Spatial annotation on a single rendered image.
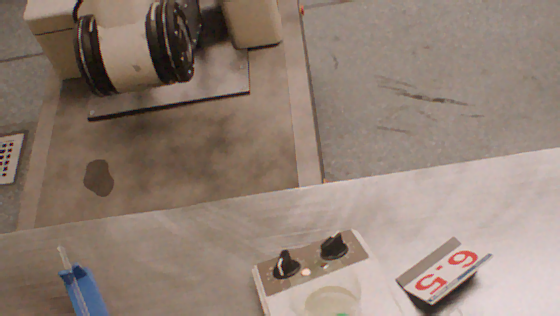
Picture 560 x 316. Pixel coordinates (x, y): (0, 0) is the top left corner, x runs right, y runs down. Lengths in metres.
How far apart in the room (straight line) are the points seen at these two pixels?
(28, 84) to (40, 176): 0.90
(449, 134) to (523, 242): 1.09
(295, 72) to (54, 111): 0.61
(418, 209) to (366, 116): 1.12
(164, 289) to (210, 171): 0.61
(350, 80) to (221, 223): 1.24
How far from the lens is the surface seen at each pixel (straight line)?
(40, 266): 0.85
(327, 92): 1.93
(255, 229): 0.76
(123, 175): 1.40
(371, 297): 0.60
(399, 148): 1.77
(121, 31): 1.27
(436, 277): 0.69
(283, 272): 0.65
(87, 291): 0.78
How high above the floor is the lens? 1.39
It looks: 55 degrees down
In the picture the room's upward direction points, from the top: 11 degrees counter-clockwise
